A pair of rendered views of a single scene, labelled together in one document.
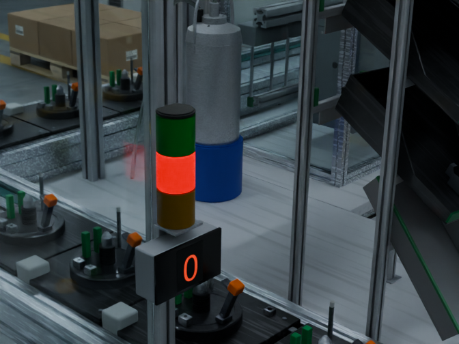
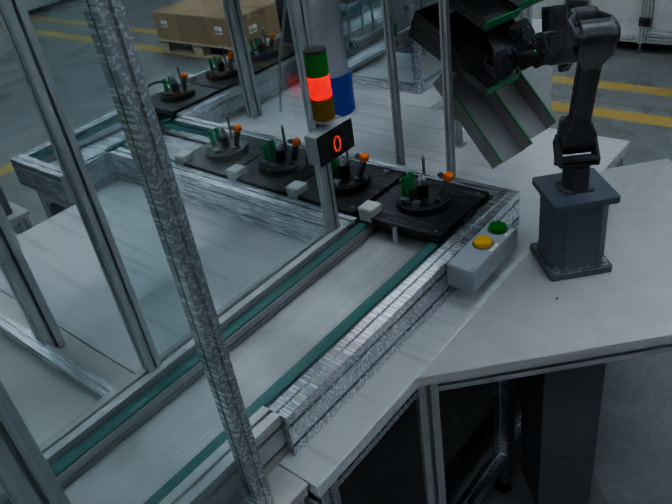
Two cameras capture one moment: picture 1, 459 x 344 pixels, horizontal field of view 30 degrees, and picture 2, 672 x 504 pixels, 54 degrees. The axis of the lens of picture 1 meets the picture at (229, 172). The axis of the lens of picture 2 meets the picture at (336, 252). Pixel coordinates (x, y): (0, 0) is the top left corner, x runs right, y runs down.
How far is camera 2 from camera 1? 0.40 m
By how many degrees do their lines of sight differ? 12
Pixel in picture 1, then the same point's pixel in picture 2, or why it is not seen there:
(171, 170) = (317, 86)
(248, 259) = (367, 148)
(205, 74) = (318, 29)
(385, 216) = (448, 98)
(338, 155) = (416, 71)
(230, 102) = (338, 46)
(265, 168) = (368, 90)
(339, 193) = (421, 97)
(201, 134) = not seen: hidden behind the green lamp
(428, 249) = (478, 115)
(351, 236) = (432, 123)
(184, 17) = not seen: outside the picture
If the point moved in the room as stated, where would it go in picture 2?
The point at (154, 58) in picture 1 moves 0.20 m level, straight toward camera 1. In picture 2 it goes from (297, 20) to (307, 47)
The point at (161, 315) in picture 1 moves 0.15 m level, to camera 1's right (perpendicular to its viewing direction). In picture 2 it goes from (324, 175) to (387, 166)
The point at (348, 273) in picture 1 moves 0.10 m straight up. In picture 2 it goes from (432, 146) to (431, 117)
